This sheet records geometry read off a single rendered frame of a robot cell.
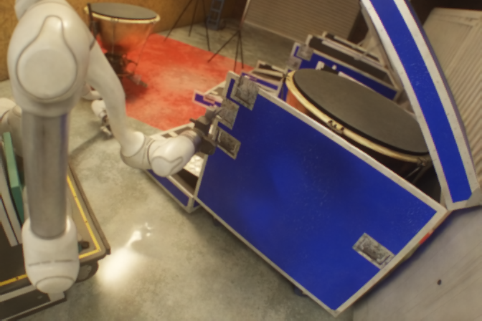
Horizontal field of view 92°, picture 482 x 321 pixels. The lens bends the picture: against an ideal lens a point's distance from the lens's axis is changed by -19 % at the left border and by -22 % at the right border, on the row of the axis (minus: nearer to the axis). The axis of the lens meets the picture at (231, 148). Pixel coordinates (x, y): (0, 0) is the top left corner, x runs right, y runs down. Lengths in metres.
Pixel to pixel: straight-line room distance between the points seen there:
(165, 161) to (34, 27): 0.58
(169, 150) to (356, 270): 0.92
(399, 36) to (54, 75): 0.91
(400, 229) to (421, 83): 0.53
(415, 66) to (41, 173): 1.04
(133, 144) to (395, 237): 1.02
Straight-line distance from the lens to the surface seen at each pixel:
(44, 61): 0.47
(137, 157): 1.01
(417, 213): 1.13
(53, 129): 0.59
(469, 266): 1.26
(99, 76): 0.74
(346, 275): 1.38
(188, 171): 1.95
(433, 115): 1.01
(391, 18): 1.01
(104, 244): 1.28
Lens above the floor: 1.38
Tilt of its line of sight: 33 degrees down
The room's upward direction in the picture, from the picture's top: 19 degrees clockwise
